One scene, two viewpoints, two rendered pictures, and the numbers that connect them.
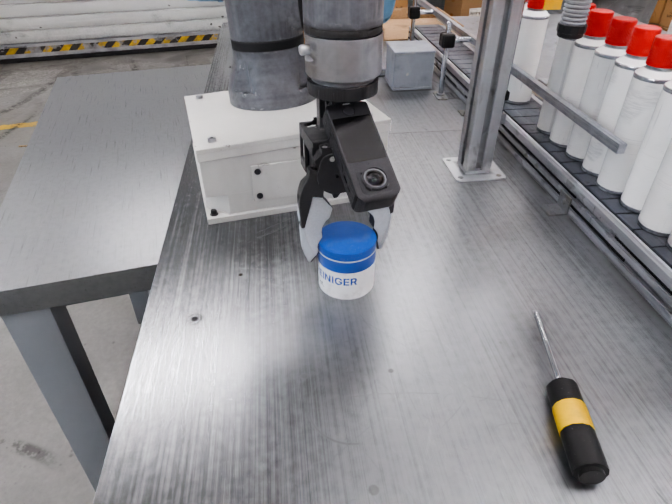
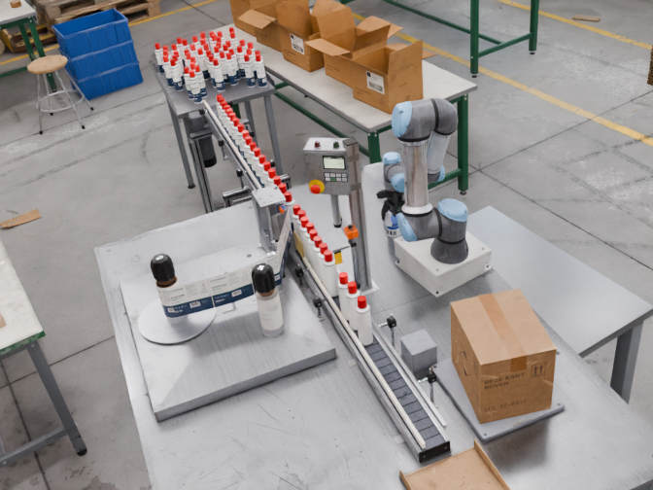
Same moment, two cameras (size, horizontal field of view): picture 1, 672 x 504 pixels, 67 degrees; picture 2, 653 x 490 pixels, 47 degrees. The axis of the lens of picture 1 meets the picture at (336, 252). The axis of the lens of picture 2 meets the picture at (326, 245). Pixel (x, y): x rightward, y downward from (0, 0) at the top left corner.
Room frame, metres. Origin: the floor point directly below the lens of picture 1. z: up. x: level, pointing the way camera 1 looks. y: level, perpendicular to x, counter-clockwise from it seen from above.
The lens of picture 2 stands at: (3.11, -0.78, 2.78)
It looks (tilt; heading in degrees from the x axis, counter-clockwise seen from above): 36 degrees down; 170
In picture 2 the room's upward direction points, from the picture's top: 8 degrees counter-clockwise
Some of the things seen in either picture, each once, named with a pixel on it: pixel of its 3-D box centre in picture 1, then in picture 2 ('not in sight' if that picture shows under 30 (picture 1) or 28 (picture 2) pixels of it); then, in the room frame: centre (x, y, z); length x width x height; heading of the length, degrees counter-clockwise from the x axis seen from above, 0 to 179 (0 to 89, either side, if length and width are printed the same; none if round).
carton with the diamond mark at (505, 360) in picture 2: not in sight; (499, 354); (1.48, 0.03, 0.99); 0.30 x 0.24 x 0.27; 175
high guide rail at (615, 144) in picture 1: (478, 43); (372, 321); (1.14, -0.31, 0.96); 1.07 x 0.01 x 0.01; 7
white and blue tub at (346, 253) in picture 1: (346, 260); (394, 226); (0.49, -0.01, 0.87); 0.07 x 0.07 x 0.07
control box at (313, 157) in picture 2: not in sight; (330, 166); (0.74, -0.31, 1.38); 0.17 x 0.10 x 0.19; 62
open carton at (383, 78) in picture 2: not in sight; (388, 68); (-0.92, 0.43, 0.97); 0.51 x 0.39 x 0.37; 113
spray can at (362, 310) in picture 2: not in sight; (363, 320); (1.15, -0.34, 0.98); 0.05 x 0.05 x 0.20
